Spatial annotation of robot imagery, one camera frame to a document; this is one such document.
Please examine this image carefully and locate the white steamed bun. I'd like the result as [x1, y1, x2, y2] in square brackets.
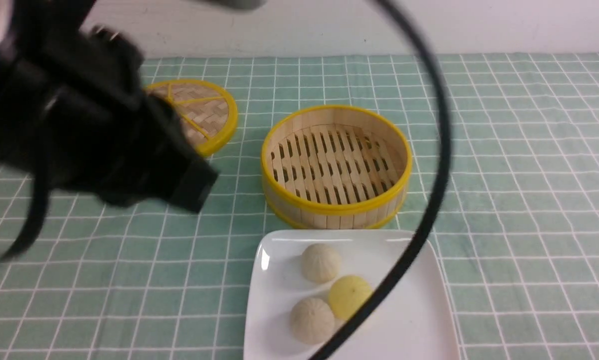
[289, 297, 336, 346]
[301, 243, 342, 284]

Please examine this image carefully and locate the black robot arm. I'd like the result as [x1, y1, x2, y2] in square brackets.
[0, 0, 218, 214]

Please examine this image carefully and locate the green checkered tablecloth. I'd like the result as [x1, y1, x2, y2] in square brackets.
[0, 54, 599, 360]

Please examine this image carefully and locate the black cable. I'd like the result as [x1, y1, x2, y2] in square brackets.
[0, 0, 453, 360]

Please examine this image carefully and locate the bamboo steamer basket yellow rim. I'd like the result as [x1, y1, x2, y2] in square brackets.
[260, 104, 413, 230]

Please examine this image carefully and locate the white steamed bun front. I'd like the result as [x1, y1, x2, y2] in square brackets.
[289, 297, 336, 346]

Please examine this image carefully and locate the yellow steamed bun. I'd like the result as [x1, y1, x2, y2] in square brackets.
[327, 275, 374, 322]

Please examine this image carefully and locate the bamboo steamer lid yellow rim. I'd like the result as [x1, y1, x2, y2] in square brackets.
[146, 79, 239, 157]

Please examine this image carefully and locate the white square plate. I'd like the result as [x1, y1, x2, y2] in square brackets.
[243, 229, 461, 360]

